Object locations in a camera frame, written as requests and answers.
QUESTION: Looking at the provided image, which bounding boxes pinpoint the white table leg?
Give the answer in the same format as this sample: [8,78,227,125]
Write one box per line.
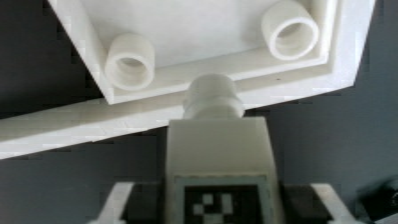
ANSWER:
[163,74,284,224]

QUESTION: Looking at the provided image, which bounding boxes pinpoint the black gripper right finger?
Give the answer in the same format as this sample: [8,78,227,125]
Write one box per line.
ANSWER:
[280,183,362,224]

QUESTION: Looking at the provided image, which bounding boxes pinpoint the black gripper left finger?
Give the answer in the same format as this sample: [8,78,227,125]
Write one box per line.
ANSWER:
[87,182,161,224]

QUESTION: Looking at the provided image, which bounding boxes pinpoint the white square tabletop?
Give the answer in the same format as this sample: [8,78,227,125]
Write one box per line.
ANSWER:
[47,0,376,104]

